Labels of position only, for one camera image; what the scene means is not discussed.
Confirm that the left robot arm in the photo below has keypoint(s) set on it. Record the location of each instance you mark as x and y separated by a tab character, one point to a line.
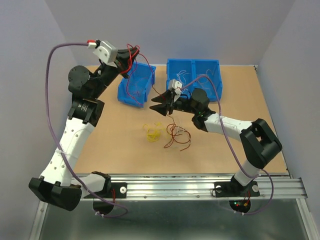
58	184

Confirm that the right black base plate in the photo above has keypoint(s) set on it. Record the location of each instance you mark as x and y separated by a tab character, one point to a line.
228	189

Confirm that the right blue bin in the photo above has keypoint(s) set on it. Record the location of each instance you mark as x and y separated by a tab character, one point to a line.
212	83

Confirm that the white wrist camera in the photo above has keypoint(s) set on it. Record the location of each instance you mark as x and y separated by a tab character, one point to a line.
175	86
106	52

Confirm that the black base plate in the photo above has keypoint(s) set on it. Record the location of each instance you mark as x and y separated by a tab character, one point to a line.
117	190
228	189

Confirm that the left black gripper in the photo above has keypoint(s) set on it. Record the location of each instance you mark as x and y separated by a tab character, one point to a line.
122	62

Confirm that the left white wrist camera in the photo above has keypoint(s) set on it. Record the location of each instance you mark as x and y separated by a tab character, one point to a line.
106	52

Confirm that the middle blue bin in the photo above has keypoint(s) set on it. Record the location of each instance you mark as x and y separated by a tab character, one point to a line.
180	69

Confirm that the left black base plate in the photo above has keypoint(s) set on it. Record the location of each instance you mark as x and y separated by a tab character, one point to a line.
117	190

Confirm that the small blue bin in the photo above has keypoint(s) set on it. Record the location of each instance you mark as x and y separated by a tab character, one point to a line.
134	91

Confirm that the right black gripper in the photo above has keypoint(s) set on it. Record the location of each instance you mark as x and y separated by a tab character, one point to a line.
162	108

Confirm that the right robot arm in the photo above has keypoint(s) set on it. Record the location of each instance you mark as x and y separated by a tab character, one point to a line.
260	144

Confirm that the aluminium rail frame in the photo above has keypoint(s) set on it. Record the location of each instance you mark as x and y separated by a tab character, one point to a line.
169	191

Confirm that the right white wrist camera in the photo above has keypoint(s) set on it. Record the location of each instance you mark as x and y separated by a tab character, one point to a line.
175	86

